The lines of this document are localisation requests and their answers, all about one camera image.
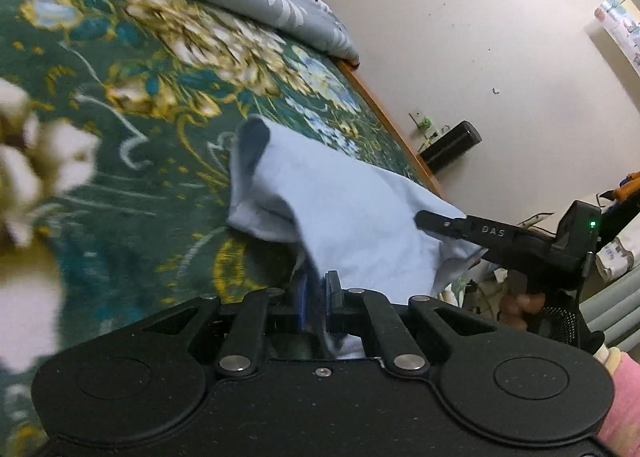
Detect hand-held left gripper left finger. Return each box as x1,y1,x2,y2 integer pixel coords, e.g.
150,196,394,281
142,273,309,377

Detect orange tool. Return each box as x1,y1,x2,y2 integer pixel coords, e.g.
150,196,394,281
607,171,640,203

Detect white plastic bag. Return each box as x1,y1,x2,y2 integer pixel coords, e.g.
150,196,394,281
595,224,640,283

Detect wooden bed frame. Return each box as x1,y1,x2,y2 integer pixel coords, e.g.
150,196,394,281
336,58,443,198

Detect wall poster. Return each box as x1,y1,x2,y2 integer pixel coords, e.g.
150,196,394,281
594,0,640,80

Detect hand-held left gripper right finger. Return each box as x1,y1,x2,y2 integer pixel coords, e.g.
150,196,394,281
324,270,494,378

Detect green floral blanket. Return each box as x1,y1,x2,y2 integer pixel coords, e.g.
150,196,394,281
0,0,443,457

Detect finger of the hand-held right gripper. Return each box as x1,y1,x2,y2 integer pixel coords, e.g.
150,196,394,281
414,210,517,250

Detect grey-green radiator pipes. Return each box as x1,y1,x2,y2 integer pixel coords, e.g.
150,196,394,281
580,267,640,353

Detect person's right hand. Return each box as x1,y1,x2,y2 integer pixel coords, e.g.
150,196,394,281
498,292,546,331

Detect white cable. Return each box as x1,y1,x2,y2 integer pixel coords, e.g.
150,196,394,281
515,211,556,232

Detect light blue cloth garment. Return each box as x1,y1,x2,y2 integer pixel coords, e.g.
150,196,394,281
227,116,489,361

